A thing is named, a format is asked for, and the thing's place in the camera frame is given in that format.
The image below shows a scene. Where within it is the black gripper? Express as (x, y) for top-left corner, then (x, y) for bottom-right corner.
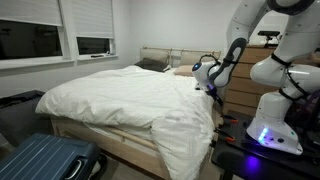
(206, 88), (223, 107)

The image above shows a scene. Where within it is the white duvet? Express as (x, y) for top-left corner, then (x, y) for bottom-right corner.
(36, 65), (214, 180)

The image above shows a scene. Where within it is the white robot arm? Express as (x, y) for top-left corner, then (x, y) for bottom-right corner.
(192, 0), (320, 155)

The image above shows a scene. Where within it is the orange black clamp rear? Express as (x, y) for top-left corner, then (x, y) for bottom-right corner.
(221, 115), (239, 123)

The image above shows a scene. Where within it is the orange black clamp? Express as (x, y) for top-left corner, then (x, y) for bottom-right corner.
(214, 128), (236, 142)
(221, 115), (239, 123)

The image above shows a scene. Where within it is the wooden dresser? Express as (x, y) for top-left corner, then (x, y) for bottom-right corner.
(222, 46), (278, 116)

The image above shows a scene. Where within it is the orange black clamp front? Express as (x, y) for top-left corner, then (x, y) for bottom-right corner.
(214, 128), (236, 142)

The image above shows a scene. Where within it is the pink pillow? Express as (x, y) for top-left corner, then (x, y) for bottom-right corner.
(174, 65), (193, 77)

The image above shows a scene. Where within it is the black robot table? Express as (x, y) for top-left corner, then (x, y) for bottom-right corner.
(211, 111), (320, 180)

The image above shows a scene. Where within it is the dark grey pillow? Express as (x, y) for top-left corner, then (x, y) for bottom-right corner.
(136, 58), (170, 72)

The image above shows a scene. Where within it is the black remote on windowsill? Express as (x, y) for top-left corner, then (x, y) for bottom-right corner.
(90, 55), (105, 58)

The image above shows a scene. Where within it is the blue suitcase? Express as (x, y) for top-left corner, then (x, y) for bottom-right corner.
(0, 133), (100, 180)

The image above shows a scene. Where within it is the black bag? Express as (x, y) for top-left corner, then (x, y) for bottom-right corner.
(0, 90), (53, 147)

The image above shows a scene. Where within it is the black camera on stand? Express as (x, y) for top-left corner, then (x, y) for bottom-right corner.
(258, 31), (280, 48)

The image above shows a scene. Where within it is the wooden bed frame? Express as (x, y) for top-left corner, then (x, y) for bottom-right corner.
(49, 46), (222, 180)

